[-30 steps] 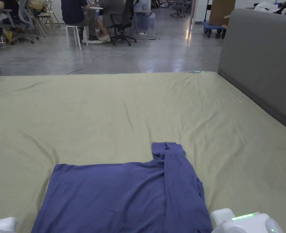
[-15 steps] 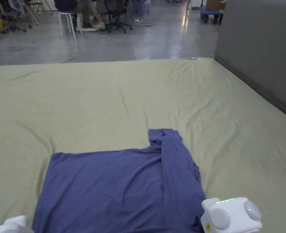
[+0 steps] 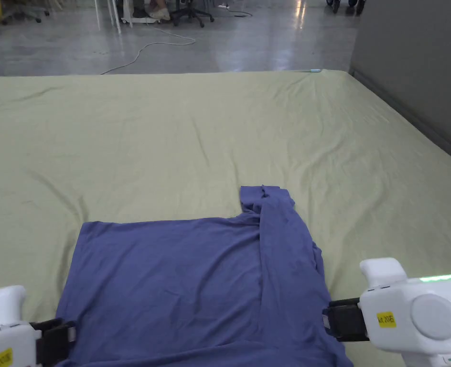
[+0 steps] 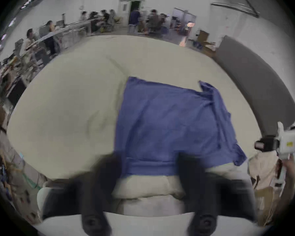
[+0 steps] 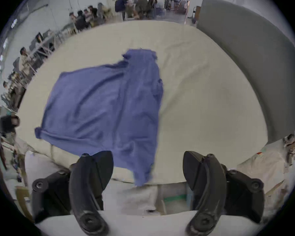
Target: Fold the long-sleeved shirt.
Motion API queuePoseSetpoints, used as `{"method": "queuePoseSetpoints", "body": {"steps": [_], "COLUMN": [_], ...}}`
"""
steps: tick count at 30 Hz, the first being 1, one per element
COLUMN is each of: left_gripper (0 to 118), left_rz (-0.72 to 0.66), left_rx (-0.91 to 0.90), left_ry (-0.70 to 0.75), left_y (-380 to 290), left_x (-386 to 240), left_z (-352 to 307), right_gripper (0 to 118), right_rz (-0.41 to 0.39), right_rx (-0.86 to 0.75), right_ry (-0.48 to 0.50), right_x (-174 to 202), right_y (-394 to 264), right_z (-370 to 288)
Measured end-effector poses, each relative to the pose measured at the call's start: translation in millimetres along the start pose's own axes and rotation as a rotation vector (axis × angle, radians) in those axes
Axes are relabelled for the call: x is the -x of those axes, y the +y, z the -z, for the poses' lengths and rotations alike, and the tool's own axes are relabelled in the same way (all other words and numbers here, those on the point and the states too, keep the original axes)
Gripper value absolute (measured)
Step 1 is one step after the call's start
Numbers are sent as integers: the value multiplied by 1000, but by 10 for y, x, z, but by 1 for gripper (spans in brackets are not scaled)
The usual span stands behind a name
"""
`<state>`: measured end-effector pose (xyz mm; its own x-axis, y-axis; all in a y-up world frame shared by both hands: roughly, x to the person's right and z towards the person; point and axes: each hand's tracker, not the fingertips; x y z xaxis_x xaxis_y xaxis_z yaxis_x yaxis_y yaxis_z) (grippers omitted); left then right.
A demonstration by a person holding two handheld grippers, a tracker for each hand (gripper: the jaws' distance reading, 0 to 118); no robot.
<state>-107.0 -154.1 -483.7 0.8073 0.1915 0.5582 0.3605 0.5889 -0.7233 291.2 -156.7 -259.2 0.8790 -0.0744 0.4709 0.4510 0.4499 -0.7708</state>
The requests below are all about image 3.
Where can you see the blue shirt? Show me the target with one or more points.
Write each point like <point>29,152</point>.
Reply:
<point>179,286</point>

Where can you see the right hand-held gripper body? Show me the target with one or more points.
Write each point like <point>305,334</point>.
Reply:
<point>420,317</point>

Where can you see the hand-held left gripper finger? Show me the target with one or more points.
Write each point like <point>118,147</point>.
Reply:
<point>67,334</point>

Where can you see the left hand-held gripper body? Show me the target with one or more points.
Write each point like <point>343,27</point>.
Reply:
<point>4,321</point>

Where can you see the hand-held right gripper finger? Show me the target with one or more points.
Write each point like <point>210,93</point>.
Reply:
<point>331,317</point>

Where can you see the bed with pale green sheet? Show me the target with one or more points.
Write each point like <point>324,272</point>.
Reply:
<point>164,145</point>

